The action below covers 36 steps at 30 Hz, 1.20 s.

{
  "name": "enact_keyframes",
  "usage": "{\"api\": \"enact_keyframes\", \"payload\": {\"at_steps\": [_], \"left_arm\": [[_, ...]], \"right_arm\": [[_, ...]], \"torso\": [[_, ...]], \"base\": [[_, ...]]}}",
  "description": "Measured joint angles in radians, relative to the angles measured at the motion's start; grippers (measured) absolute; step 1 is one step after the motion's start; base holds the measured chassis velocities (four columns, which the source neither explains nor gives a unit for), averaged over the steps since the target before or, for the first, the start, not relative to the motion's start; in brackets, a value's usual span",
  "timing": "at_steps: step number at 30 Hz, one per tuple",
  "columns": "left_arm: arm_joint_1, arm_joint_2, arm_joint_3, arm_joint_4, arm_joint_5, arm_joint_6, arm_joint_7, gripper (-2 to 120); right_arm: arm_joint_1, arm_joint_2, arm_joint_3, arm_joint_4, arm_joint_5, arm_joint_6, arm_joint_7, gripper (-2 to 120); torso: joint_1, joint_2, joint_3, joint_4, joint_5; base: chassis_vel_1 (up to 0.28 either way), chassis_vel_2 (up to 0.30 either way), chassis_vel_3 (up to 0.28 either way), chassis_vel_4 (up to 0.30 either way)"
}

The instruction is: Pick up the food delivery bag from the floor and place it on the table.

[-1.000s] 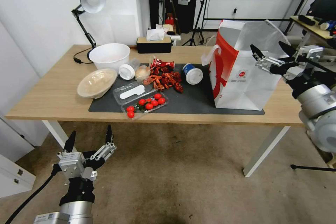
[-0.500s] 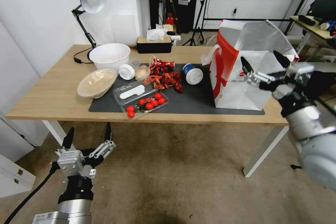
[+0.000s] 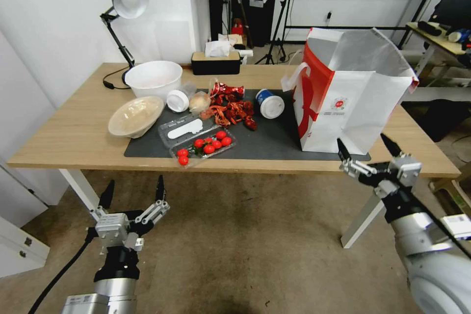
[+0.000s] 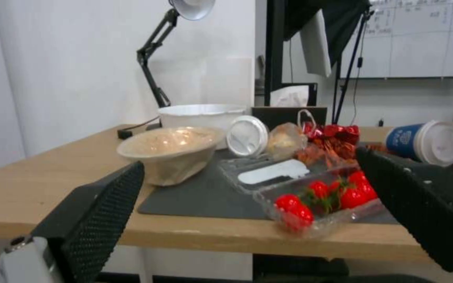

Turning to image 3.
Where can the clear bag with bread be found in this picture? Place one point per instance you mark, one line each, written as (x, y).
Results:
(199, 102)

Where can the wooden table with white legs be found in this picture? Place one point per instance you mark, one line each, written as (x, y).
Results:
(73, 126)

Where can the black tripod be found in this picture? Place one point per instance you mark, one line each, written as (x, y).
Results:
(279, 16)

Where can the red crayfish shell pile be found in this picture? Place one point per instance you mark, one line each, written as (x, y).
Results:
(232, 111)

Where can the side table with white frame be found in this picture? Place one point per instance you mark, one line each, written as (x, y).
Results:
(438, 49)

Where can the clear plastic clamshell box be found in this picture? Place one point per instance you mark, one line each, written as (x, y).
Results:
(198, 137)

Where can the crushed red can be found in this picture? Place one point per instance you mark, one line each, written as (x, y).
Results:
(228, 90)

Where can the black tissue box wooden lid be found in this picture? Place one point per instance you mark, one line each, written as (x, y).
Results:
(215, 63)

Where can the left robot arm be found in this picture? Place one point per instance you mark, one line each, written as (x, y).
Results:
(106, 297)

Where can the black metal rack frame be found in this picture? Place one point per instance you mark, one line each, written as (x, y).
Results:
(349, 27)

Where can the dark grey table mat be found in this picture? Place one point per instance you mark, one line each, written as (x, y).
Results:
(265, 141)

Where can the white tissue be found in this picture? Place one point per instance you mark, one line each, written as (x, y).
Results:
(219, 47)

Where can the red cherry tomato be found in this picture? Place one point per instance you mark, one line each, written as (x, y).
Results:
(198, 143)
(183, 160)
(220, 134)
(182, 152)
(209, 149)
(217, 144)
(226, 141)

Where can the blue white paper cup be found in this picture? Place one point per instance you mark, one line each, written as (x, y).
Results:
(270, 104)

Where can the white cabinet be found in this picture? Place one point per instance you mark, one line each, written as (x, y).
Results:
(18, 225)

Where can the white red food delivery bag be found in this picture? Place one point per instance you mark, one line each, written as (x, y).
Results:
(353, 115)

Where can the beige paper bowl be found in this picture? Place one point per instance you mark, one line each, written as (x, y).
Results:
(134, 115)

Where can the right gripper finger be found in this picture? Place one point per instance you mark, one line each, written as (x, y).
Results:
(392, 146)
(355, 167)

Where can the red background object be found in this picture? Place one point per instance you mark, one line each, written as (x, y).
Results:
(238, 27)

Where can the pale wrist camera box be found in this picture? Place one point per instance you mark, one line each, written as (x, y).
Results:
(406, 170)
(112, 229)

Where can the large white bowl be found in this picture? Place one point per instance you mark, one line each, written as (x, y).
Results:
(154, 78)

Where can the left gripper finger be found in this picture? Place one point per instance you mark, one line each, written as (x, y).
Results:
(105, 196)
(154, 211)

